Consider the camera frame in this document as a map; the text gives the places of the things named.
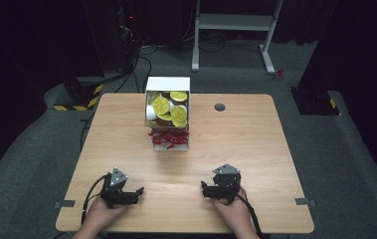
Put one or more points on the white metal stand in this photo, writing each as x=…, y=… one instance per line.
x=232, y=22

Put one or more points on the person's right hand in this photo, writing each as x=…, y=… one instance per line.
x=231, y=214

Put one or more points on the small red floor object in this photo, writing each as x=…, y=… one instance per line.
x=278, y=75

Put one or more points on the pile of yellow-lidded cups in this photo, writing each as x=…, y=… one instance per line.
x=169, y=109

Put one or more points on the black yellow striped stand base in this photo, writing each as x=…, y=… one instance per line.
x=82, y=96

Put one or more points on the black stand base yellow mark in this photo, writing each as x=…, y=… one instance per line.
x=315, y=101

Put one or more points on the person's left hand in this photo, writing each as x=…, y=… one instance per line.
x=104, y=213

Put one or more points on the grey tape strip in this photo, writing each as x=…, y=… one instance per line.
x=64, y=203
x=305, y=201

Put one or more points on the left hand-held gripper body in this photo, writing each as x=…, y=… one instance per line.
x=113, y=190

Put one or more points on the white two-tier box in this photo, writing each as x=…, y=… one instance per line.
x=167, y=83

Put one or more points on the pile of red packets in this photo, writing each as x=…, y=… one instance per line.
x=169, y=137

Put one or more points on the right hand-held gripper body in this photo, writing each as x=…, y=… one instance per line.
x=226, y=183

